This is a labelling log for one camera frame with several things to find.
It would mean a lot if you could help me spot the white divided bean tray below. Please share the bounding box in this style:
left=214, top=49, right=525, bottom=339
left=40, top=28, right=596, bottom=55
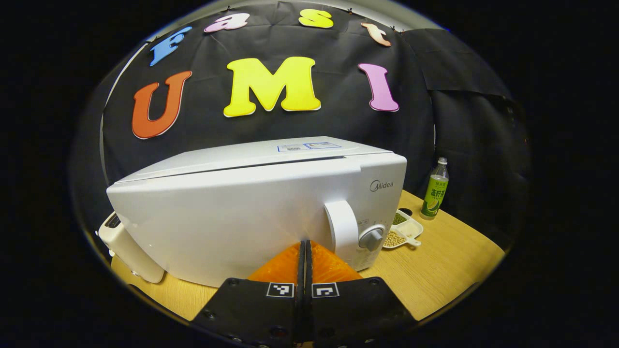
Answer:
left=382, top=209, right=424, bottom=250

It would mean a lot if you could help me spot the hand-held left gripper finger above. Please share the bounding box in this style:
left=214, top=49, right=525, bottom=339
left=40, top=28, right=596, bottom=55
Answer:
left=305, top=240, right=417, bottom=348
left=190, top=240, right=306, bottom=348

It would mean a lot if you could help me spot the white microwave oven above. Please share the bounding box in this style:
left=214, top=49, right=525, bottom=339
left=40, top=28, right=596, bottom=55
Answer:
left=106, top=136, right=408, bottom=288

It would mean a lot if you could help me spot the green drink bottle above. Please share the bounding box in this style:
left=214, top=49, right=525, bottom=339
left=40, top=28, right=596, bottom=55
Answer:
left=420, top=157, right=450, bottom=221

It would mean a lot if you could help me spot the small white appliance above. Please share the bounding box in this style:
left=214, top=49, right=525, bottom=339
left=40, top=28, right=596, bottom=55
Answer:
left=98, top=212, right=165, bottom=284

